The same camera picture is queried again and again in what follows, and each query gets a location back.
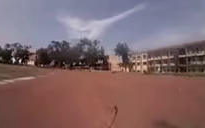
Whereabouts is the beige building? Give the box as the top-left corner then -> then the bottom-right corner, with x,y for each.
107,54 -> 126,73

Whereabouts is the dry grass patch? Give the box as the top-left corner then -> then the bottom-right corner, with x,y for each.
0,61 -> 56,83

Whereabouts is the grass strip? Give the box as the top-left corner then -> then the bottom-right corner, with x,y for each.
146,71 -> 205,78

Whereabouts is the robot's own part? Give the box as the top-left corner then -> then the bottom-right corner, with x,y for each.
107,105 -> 119,128

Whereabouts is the long multi-storey building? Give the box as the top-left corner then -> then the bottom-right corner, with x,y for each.
129,39 -> 205,74

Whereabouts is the pale kerb strip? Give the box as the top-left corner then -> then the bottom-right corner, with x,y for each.
0,74 -> 48,87

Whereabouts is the red track ground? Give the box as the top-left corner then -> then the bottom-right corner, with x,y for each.
0,69 -> 205,128

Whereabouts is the row of trees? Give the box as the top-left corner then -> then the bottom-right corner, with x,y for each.
0,38 -> 109,70

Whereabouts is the dark single tree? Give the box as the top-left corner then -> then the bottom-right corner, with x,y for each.
114,42 -> 133,69

